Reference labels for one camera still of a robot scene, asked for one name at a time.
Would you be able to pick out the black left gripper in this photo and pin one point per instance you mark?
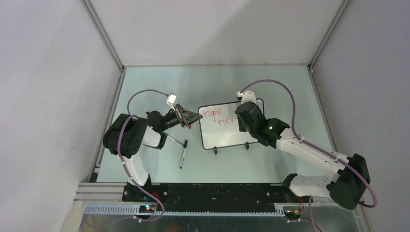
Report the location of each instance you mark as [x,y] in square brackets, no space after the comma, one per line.
[187,117]

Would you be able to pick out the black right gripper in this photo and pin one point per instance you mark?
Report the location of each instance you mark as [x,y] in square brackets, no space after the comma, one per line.
[241,127]

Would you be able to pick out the white whiteboard black frame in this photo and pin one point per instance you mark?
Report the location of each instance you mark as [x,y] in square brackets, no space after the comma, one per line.
[219,127]

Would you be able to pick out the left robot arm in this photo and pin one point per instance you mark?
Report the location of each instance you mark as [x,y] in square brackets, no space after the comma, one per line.
[129,132]

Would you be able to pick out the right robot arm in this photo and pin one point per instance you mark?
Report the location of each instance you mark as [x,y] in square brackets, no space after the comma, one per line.
[345,178]

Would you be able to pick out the blue whiteboard marker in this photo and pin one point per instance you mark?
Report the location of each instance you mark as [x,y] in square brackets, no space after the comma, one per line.
[183,153]

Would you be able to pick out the green whiteboard marker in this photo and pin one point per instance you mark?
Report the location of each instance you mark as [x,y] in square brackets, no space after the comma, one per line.
[173,139]

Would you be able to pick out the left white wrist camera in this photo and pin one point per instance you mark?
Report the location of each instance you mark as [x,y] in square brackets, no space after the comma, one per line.
[171,98]

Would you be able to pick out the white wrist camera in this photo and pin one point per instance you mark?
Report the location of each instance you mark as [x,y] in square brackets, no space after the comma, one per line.
[246,96]
[171,98]

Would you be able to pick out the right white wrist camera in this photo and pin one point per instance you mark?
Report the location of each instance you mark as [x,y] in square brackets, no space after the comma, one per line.
[246,96]

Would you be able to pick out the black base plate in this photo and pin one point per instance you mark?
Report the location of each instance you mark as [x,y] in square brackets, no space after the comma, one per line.
[226,197]

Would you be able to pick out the grey cable duct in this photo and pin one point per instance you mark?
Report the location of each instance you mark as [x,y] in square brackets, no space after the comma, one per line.
[136,210]

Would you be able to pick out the right aluminium frame rail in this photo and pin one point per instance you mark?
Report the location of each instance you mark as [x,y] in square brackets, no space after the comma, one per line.
[314,60]

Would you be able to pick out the aluminium frame rail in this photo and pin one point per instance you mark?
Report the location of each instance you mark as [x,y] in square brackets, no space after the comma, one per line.
[314,60]
[112,103]

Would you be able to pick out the left aluminium frame rail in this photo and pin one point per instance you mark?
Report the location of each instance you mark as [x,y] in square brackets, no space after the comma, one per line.
[112,103]

